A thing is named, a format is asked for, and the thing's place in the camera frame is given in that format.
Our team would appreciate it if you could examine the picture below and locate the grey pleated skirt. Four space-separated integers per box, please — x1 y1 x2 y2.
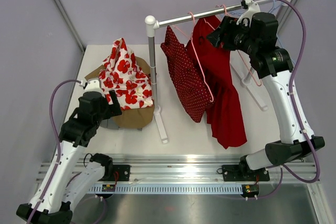
100 118 121 130

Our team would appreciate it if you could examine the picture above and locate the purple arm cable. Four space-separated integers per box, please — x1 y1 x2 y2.
25 79 108 224
251 0 321 184

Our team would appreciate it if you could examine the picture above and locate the tan skirt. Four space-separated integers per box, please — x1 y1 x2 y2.
85 57 154 131

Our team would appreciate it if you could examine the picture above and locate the silver clothes rack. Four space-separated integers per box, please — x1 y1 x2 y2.
145 4 268 144

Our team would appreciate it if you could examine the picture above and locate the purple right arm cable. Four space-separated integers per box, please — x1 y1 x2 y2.
251 0 321 184

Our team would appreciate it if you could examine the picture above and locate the red white floral garment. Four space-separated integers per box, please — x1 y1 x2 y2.
98 38 153 111

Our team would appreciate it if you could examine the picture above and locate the red skirt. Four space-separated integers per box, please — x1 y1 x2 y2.
186 16 247 149

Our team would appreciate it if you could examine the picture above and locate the white slotted cable duct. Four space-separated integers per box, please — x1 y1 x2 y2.
88 184 243 195

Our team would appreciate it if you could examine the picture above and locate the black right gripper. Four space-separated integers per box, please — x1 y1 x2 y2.
206 16 259 56

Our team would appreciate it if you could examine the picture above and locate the red polka dot garment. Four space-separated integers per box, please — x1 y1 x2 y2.
160 26 214 123

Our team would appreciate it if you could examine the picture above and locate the aluminium mounting rail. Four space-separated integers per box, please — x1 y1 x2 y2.
35 154 316 184

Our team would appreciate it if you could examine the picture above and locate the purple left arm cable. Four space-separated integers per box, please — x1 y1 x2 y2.
25 79 108 224

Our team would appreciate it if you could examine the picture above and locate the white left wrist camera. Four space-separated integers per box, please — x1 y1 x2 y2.
79 78 104 95

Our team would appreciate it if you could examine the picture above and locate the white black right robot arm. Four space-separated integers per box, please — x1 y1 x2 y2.
207 12 325 180

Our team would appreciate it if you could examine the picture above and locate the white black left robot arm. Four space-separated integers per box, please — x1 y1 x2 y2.
16 91 122 223

